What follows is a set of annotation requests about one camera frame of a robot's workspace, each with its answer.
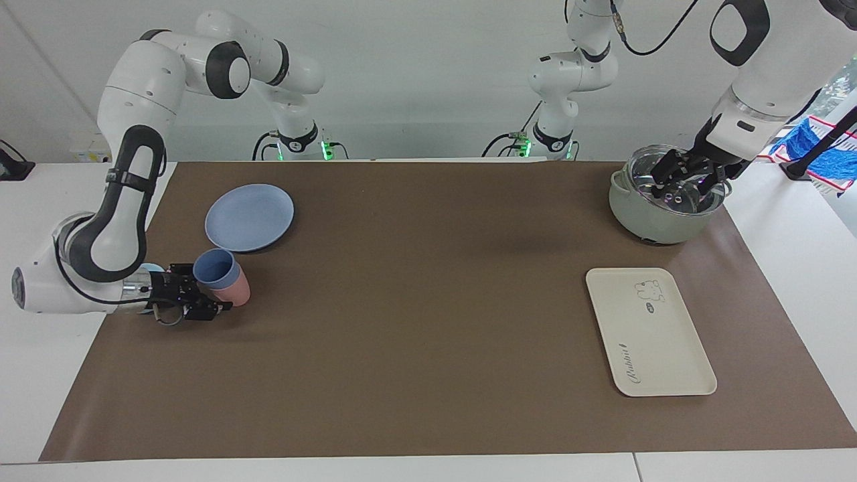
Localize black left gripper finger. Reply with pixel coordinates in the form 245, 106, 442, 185
696, 171, 732, 202
653, 151, 689, 197

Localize blue plastic cup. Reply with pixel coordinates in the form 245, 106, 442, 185
193, 248, 242, 290

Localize pink plastic cup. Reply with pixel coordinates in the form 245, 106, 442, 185
204, 263, 252, 307

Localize cream rabbit print tray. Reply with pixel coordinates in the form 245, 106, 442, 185
586, 268, 718, 398

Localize light blue bowl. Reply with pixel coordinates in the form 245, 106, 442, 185
137, 263, 168, 315

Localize pale green cooker pot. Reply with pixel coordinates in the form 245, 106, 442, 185
608, 161, 729, 245

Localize blue round plate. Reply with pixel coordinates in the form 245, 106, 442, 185
204, 183, 295, 253

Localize blue cloth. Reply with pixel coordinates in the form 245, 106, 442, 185
770, 117, 857, 185

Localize white red drying rack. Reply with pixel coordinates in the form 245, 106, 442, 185
755, 114, 857, 196

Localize brown table mat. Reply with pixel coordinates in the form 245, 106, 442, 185
39, 161, 857, 463

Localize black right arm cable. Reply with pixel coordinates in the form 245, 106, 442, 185
54, 221, 187, 327

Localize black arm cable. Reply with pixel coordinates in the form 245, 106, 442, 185
608, 0, 701, 57
54, 221, 187, 327

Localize black camera stand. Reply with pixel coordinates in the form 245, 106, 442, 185
780, 107, 857, 181

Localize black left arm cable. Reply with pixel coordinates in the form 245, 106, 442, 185
608, 0, 701, 57

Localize black base cable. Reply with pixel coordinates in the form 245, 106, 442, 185
252, 131, 282, 161
482, 133, 530, 159

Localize white wall socket box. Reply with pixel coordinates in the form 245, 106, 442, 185
70, 131, 112, 163

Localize black clamp mount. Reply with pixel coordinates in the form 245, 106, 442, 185
0, 139, 35, 181

